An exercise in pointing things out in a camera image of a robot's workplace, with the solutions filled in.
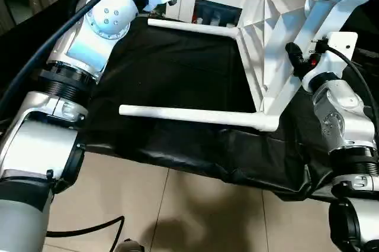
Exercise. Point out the white plastic table top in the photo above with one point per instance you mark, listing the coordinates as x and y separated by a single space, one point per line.
278 45

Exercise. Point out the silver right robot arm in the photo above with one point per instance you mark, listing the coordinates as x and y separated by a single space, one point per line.
349 145

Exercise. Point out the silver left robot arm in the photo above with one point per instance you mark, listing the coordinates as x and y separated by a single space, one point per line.
65 86

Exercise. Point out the white glass-door cabinet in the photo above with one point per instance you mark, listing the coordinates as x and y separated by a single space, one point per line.
207 6

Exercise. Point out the black work mat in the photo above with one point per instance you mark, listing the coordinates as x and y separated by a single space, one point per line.
172 80

